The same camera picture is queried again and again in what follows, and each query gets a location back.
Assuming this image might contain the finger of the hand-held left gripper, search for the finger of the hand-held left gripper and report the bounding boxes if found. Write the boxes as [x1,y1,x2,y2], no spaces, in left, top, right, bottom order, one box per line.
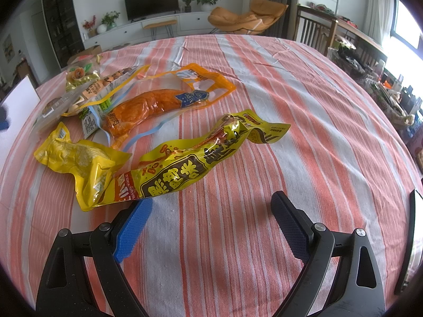
[0,104,11,130]

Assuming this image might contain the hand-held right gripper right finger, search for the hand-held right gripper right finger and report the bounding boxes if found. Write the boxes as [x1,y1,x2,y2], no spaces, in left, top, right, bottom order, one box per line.
[270,191,385,317]

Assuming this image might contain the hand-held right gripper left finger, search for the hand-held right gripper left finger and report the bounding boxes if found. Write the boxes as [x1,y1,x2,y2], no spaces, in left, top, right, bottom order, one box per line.
[36,200,153,317]

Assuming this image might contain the white cardboard box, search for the white cardboard box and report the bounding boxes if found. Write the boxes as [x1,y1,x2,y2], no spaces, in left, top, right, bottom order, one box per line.
[0,74,41,119]

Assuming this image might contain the long yellow red-label snack packet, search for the long yellow red-label snack packet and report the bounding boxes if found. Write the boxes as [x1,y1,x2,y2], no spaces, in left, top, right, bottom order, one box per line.
[93,110,292,209]

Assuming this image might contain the plain yellow snack packet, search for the plain yellow snack packet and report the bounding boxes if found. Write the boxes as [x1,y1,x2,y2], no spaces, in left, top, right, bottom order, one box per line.
[34,122,133,212]

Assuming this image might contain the green-edged clear snack packet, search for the green-edged clear snack packet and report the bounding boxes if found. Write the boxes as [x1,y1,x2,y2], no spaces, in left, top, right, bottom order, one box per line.
[77,104,111,139]

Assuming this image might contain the gold foil snack packet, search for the gold foil snack packet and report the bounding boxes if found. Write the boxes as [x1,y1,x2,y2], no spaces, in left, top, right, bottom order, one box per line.
[64,54,101,93]

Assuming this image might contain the clear brown-snack packet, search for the clear brown-snack packet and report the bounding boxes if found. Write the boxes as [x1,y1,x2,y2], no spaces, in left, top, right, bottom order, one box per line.
[40,64,151,123]

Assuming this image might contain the orange-edged clear chicken leg packet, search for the orange-edged clear chicken leg packet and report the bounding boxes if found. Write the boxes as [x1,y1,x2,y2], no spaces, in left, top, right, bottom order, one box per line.
[97,63,237,149]

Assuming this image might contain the orange striped tablecloth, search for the orange striped tablecloth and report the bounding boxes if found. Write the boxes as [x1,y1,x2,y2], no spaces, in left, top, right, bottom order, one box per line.
[0,35,423,317]

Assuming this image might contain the dark display cabinet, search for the dark display cabinet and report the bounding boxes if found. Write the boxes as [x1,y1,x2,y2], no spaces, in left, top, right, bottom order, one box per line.
[41,0,85,70]

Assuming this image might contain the red flowers in vase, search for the red flowers in vase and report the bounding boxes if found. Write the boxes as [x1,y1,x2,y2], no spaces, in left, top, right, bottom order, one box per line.
[82,15,97,38]

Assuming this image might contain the pile of assorted clutter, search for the pile of assorted clutter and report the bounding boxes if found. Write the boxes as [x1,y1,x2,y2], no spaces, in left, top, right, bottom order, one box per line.
[330,40,423,172]

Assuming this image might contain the small wooden bench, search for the small wooden bench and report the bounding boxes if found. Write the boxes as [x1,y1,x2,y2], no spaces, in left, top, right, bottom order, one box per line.
[143,19,177,38]

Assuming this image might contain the black television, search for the black television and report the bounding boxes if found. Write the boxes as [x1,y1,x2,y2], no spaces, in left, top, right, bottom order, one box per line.
[124,0,179,23]

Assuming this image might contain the white television cabinet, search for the white television cabinet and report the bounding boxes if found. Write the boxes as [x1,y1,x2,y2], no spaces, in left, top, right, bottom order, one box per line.
[82,10,219,52]

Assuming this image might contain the orange lounge chair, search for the orange lounge chair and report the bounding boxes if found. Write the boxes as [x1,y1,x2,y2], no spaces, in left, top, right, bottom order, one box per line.
[208,0,289,35]

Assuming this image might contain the window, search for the window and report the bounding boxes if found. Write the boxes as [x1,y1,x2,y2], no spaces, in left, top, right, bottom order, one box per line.
[380,0,423,83]

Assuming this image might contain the white curtain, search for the white curtain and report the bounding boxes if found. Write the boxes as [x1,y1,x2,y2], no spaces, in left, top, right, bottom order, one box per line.
[365,0,399,45]

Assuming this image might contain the framed wall picture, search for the framed wall picture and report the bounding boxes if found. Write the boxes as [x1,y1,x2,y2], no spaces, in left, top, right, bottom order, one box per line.
[2,36,15,63]

